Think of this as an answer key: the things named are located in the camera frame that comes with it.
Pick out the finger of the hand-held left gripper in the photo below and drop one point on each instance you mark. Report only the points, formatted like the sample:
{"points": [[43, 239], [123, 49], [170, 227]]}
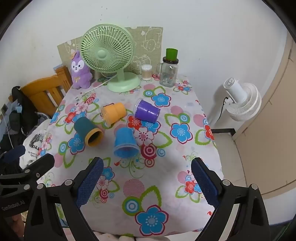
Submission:
{"points": [[39, 163]]}

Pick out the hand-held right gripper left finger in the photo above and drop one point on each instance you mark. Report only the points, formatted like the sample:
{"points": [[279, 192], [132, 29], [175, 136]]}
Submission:
{"points": [[89, 182]]}

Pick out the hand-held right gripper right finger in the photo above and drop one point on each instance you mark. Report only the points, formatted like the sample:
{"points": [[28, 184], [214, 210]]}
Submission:
{"points": [[205, 183]]}

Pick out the blue plastic cup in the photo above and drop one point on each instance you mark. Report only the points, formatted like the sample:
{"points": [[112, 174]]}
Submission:
{"points": [[123, 140]]}

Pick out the teal cup with orange rim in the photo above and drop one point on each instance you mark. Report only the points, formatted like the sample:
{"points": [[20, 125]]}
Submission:
{"points": [[84, 127]]}

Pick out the orange plastic cup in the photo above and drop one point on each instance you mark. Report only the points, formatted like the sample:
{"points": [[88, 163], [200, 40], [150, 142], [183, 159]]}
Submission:
{"points": [[114, 112]]}

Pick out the purple plastic cup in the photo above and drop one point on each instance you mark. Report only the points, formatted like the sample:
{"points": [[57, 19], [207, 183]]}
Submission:
{"points": [[146, 112]]}

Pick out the green plastic cup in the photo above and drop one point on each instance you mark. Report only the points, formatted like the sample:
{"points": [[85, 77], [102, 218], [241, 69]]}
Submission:
{"points": [[171, 53]]}

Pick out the white printed shirt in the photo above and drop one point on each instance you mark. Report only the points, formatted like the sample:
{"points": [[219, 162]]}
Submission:
{"points": [[34, 143]]}

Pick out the floral tablecloth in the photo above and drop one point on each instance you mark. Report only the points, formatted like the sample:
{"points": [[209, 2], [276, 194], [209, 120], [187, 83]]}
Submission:
{"points": [[161, 185]]}

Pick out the dark clothes pile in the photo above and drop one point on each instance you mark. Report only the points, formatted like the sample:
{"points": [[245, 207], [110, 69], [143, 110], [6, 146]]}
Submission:
{"points": [[16, 120]]}

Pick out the wooden chair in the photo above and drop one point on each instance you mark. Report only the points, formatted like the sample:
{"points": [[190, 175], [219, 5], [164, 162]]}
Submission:
{"points": [[39, 89]]}

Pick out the white floor fan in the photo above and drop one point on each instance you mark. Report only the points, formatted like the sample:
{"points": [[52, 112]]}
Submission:
{"points": [[245, 102]]}

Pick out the purple plush toy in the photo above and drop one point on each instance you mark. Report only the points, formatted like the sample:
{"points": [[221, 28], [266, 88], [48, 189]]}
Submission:
{"points": [[79, 74]]}

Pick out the clear cotton swab container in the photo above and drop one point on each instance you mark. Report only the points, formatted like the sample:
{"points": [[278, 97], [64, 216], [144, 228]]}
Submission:
{"points": [[146, 73]]}

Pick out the green desk fan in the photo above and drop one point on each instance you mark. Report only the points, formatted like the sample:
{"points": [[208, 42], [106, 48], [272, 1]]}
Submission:
{"points": [[101, 54]]}

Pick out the beige cartoon printed board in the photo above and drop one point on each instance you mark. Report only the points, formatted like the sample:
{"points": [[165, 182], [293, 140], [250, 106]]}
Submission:
{"points": [[148, 44]]}

